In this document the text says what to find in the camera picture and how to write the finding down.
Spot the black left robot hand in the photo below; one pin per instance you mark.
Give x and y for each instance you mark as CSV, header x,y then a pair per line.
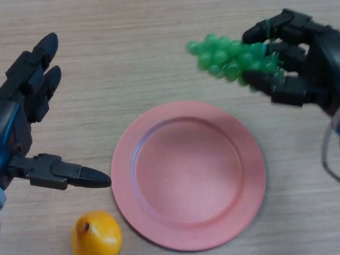
x,y
13,114

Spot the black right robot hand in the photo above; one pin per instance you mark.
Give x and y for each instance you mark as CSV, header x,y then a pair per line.
x,y
322,63

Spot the green grapes bunch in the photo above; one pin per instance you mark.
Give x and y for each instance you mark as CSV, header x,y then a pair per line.
x,y
223,57

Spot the pink round plate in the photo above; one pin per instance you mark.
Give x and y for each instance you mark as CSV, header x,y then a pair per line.
x,y
188,175

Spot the yellow orange pear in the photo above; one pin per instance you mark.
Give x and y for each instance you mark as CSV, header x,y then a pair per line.
x,y
97,233

